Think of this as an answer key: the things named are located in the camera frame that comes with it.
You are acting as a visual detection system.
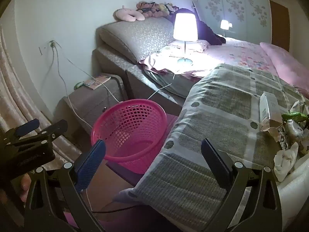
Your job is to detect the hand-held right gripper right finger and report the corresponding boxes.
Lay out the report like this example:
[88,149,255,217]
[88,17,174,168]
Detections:
[201,138,283,232]

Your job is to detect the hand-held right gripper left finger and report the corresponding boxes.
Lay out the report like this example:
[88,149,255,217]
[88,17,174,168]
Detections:
[24,139,107,232]

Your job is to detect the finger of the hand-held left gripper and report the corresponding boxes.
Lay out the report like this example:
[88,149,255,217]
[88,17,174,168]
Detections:
[5,118,40,139]
[31,119,68,142]

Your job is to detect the pink plastic mesh basket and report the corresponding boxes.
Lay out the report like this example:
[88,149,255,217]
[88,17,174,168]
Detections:
[91,99,167,174]

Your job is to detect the brown paper wrapper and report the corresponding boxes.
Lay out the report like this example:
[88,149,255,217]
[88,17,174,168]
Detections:
[267,122,288,150]

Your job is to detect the silver blister pack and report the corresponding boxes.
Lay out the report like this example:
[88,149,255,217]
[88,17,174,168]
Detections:
[282,119,304,138]

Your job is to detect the person's left hand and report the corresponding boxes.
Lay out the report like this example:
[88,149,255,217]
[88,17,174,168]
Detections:
[20,173,32,202]

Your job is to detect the beige curtain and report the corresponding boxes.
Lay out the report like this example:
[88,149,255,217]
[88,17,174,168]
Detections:
[0,26,82,174]

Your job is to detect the grey checked blanket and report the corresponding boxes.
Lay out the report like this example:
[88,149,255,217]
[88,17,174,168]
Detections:
[113,63,302,232]

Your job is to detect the grey nightstand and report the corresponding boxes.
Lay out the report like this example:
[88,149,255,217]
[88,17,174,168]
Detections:
[55,74,126,131]

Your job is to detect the pink book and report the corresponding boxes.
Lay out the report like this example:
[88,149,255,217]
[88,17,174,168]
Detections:
[83,76,111,90]

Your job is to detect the white crumpled paper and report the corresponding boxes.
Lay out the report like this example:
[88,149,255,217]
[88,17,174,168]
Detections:
[274,141,300,182]

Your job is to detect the long white box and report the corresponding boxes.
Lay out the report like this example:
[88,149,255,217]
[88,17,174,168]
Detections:
[259,91,282,132]

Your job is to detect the white foam sheet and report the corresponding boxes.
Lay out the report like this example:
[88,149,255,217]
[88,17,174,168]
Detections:
[278,159,309,232]

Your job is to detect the green packet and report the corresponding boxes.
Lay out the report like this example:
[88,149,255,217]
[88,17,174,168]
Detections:
[281,112,309,123]

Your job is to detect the grey satin sheet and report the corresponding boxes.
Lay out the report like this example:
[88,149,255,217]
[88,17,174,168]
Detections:
[144,68,204,95]

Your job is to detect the grey upholstered bed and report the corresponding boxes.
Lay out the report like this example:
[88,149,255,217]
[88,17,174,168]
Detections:
[93,17,309,232]

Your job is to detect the white crumpled plastic bag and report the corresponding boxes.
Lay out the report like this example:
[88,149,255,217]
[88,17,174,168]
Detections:
[288,97,309,115]

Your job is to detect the pink floral bed sheet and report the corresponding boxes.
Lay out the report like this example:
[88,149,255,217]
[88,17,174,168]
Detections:
[139,37,280,78]

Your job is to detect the pink quilt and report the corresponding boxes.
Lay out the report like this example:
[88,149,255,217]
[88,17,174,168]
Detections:
[259,42,309,95]

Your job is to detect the grey patterned headboard cushion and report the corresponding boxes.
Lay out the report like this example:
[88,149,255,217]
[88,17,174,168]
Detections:
[99,17,175,63]

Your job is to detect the dark clothes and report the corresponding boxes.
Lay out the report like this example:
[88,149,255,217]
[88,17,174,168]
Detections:
[169,8,227,45]

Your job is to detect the pink neck pillow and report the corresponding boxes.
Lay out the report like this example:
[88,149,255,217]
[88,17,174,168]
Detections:
[115,5,145,22]

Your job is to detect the white table lamp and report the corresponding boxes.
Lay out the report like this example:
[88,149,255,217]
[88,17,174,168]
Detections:
[173,13,198,66]

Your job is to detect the brown wooden door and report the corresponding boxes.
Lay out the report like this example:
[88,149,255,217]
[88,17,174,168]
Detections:
[269,0,290,52]

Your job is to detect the brown plush toy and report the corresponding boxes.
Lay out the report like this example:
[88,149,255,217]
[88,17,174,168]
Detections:
[136,2,167,18]

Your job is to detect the floral sliding door wardrobe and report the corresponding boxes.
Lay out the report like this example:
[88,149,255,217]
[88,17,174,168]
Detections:
[194,0,272,41]

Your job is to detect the multicoloured plush toy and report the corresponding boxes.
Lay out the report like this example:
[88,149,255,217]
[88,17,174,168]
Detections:
[158,3,179,17]

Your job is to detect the white charging cable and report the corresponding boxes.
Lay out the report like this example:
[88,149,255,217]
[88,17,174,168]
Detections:
[50,45,94,206]

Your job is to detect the black cable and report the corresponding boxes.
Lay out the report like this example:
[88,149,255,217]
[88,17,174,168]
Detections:
[92,204,136,213]

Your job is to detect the white lamp cable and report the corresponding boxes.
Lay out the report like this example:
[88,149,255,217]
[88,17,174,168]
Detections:
[56,46,173,103]

